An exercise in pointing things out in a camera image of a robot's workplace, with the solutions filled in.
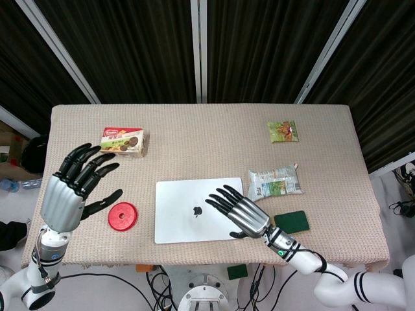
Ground black and white shoe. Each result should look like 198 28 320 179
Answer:
394 161 415 196

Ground black floor cable bundle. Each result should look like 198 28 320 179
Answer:
145 264 182 311
388 199 415 217

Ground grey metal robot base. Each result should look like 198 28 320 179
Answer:
177 273 241 311

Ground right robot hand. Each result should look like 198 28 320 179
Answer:
204 184 272 240

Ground silver laptop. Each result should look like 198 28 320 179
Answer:
154 177 244 244

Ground black curtain panel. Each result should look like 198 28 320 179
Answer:
0 0 93 130
34 0 197 104
206 0 356 104
304 0 415 172

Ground brown cardboard box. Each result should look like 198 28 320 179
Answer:
0 121 30 166

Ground green snack packet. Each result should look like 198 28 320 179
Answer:
267 120 301 143

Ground red plastic disc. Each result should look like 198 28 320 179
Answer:
108 202 139 231

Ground cookie box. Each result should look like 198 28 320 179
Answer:
99 126 150 159

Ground black bag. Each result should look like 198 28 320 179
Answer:
21 135 49 176

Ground clear plastic bottle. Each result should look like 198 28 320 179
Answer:
0 176 42 192

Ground grey aluminium frame bar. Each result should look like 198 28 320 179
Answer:
190 0 208 104
368 154 415 178
0 105 42 139
294 0 369 104
18 0 101 104

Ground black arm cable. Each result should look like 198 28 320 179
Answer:
264 226 348 283

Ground clear snack bag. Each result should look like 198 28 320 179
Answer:
248 164 305 202

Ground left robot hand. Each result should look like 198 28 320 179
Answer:
40 143 124 233

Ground black cloth item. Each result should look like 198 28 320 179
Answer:
0 219 29 253

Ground green sponge pad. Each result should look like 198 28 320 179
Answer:
226 264 249 281
274 210 311 235

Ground beige woven tablecloth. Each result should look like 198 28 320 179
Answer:
21 103 390 270

